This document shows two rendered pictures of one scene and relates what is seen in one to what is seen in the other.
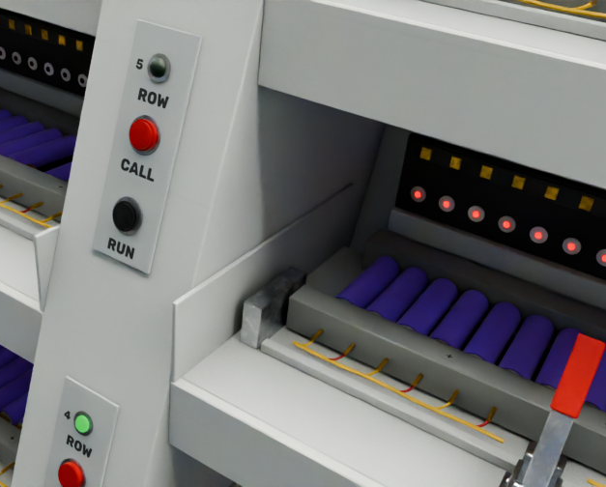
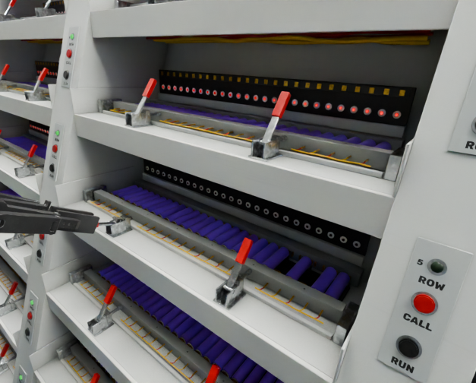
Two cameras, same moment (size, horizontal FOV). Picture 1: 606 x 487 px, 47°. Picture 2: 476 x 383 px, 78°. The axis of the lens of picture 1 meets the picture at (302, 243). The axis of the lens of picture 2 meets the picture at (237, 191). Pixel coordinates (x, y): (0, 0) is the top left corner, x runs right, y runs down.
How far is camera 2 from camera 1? 25 cm
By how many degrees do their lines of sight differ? 10
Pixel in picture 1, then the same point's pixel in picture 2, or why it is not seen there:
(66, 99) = (275, 226)
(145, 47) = (424, 253)
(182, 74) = (456, 273)
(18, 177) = (280, 281)
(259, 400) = not seen: outside the picture
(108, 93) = (391, 273)
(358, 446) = not seen: outside the picture
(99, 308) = not seen: outside the picture
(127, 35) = (407, 243)
